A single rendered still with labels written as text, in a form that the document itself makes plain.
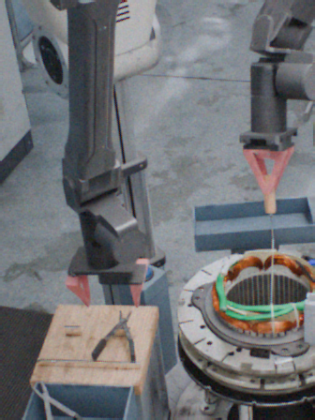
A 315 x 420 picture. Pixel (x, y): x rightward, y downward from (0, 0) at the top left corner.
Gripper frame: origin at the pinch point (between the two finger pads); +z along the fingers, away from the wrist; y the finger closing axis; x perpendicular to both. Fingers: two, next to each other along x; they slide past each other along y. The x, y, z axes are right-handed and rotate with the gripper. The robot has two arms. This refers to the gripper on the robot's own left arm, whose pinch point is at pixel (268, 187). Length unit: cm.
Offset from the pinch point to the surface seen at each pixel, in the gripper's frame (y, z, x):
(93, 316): -0.4, 25.8, 33.4
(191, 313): 1.7, 23.6, 14.7
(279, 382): -4.2, 31.3, -3.3
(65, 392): -15.4, 33.9, 30.7
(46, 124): 250, 27, 205
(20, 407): 87, 98, 115
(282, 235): 34.0, 17.0, 8.4
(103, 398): -13.3, 35.0, 24.6
